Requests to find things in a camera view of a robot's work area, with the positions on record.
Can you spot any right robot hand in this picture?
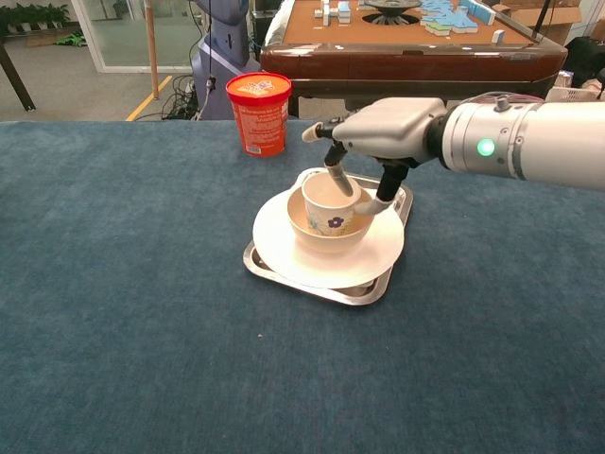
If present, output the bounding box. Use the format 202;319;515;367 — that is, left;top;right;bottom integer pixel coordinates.
302;97;448;217

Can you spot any flower print paper cup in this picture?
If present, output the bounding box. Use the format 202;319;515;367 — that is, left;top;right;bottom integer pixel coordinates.
301;172;363;236

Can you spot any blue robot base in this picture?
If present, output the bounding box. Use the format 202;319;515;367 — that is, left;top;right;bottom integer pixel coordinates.
190;0;261;122

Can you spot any brown mahjong table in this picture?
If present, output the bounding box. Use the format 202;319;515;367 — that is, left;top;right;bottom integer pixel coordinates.
259;0;568;119

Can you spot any black mahjong table dial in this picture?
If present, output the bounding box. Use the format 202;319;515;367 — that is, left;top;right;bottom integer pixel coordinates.
361;0;423;25

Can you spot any blue mahjong tile pile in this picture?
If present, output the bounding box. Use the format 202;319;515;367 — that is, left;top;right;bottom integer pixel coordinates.
419;0;497;37

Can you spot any standing mahjong tile cluster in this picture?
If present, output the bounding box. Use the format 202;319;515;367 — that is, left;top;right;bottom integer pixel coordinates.
315;0;354;26

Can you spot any beige bowl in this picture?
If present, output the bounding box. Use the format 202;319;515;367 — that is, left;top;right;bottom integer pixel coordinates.
286;186;376;254

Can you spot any red snack tub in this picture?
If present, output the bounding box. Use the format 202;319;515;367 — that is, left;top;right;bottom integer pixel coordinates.
225;71;293;159

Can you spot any white round plate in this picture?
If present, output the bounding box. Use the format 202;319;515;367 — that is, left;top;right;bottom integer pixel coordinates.
251;188;406;290

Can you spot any metal tray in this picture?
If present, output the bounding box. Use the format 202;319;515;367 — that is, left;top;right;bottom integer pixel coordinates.
242;167;415;307

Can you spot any white plastic basket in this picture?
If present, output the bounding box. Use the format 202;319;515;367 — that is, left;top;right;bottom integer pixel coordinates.
547;70;605;103

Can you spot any black bag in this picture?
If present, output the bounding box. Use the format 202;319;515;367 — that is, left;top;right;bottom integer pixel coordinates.
564;36;605;89

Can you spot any cardboard box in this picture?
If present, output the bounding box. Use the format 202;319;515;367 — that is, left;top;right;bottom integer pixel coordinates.
500;0;605;46

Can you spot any wooden pole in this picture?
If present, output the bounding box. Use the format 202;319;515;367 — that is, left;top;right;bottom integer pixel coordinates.
144;0;161;100

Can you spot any blue table cloth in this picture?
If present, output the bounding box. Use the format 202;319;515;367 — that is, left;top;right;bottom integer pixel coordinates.
0;117;605;454

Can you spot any potted plants row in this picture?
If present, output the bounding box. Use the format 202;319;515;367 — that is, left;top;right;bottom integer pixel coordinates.
0;3;71;35

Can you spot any black table leg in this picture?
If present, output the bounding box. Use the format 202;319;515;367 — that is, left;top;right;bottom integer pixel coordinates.
0;41;37;113

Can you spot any black floor cable bundle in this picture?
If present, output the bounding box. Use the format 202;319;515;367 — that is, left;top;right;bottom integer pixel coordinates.
160;74;200;122

